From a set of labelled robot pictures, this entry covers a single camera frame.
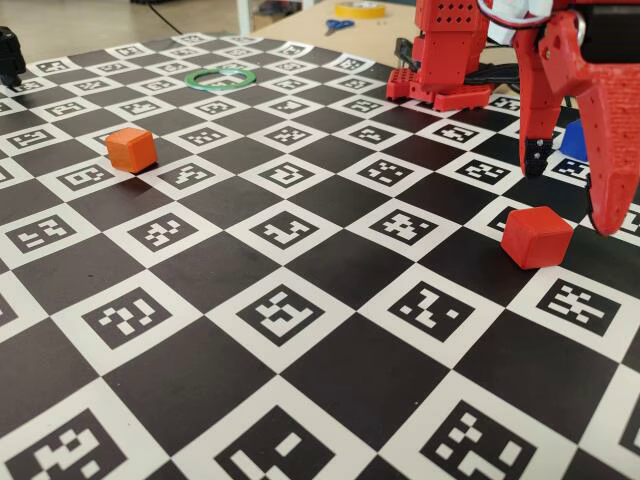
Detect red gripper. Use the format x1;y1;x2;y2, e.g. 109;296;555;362
513;0;640;236

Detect blue cube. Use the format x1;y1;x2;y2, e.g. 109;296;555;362
557;118;591;162

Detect red cube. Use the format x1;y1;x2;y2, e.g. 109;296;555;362
499;205;575;271

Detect orange cube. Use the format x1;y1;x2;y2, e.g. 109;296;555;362
105;127;159;175

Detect yellow tape roll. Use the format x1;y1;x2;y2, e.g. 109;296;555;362
333;0;387;21

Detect black plastic device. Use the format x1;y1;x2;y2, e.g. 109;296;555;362
0;25;27;94

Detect thick black cable adapter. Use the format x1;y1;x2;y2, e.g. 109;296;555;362
464;63;522;87

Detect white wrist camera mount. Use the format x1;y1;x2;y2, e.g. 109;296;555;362
477;0;555;45

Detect blue-handled scissors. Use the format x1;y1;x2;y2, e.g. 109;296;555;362
323;17;355;37

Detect green ring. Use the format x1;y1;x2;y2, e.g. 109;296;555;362
183;67;257;94

